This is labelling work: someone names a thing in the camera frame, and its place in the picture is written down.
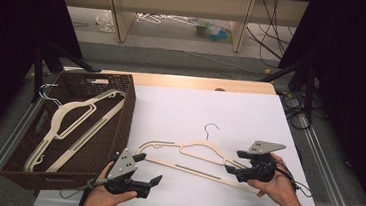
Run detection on white hangers on floor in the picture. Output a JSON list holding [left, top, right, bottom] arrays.
[[134, 10, 197, 29]]

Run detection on thin floor cable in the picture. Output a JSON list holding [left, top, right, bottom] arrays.
[[183, 50, 260, 75]]

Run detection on coiled black floor cables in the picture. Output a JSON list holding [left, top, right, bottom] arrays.
[[276, 88, 316, 132]]

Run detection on light wooden desk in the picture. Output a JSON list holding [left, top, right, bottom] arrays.
[[51, 0, 312, 60]]

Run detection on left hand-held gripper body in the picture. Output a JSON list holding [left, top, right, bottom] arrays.
[[103, 147, 155, 200]]

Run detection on cream wooden clothes hanger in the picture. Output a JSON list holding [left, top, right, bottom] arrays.
[[31, 81, 128, 181], [132, 116, 267, 195], [22, 82, 128, 182]]

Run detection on hand-held gripper cable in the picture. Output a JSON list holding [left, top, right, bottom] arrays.
[[270, 159, 316, 206], [57, 152, 117, 206]]

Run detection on colourful plastic toys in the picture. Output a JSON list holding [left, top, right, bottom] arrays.
[[191, 19, 236, 45]]

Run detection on hanging black cables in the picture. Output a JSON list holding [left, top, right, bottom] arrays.
[[242, 0, 298, 70]]

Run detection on left hand-held gripper cable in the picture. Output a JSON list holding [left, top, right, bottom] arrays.
[[57, 152, 117, 206]]

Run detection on right hand-held gripper cable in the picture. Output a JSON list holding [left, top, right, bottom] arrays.
[[270, 159, 316, 206]]

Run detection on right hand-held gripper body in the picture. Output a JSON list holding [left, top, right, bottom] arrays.
[[235, 139, 288, 187]]

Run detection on person's right hand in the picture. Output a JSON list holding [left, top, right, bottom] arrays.
[[254, 152, 303, 206]]

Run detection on brown wicker basket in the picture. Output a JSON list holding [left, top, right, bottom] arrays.
[[0, 63, 139, 200]]

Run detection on black tripod stand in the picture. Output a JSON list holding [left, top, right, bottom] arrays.
[[255, 51, 321, 124], [29, 34, 105, 110]]

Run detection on person's left hand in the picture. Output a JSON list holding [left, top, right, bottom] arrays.
[[79, 159, 140, 206]]

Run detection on clear plastic bag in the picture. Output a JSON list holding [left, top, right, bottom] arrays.
[[93, 9, 119, 35]]

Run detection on black curtain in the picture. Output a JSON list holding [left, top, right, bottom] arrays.
[[265, 0, 366, 206], [0, 0, 89, 172]]

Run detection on light wooden table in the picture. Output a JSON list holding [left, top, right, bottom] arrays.
[[62, 64, 278, 99]]

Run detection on aluminium frame rail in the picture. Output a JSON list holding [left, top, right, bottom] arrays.
[[290, 112, 366, 206], [0, 66, 59, 206]]

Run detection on white paper sheet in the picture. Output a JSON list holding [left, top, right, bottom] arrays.
[[33, 74, 334, 206]]

